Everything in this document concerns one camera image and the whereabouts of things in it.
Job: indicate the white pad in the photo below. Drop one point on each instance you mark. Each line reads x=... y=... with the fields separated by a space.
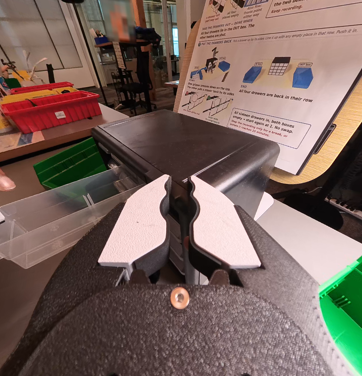
x=264 y=205

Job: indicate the narrow red bin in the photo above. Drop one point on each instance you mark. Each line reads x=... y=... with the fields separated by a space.
x=43 y=87

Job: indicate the large red ribbed bin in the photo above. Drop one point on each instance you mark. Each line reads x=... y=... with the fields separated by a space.
x=51 y=114

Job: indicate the black drawer cabinet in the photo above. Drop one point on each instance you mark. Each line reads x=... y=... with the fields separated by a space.
x=183 y=141

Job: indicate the green plastic bin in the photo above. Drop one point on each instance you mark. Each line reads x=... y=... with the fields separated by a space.
x=69 y=164
x=348 y=308

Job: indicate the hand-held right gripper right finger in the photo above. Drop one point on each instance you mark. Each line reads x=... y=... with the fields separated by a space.
x=225 y=232

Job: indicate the yellow bin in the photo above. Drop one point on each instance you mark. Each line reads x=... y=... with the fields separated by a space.
x=25 y=97

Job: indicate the printed instruction poster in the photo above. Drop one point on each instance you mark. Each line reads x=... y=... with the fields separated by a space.
x=272 y=73

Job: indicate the wood edged side table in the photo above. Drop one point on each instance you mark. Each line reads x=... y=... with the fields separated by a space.
x=110 y=116

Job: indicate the white power strip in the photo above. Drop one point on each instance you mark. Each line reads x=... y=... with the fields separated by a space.
x=348 y=209

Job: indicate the clear plastic drawer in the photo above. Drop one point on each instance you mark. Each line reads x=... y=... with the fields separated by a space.
x=51 y=217

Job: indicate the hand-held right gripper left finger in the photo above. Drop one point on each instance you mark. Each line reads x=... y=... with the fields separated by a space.
x=136 y=229

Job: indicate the black swivel chair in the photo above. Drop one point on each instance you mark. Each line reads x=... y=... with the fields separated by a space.
x=139 y=85

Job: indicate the black board bracket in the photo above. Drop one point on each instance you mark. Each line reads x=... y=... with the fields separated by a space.
x=326 y=139

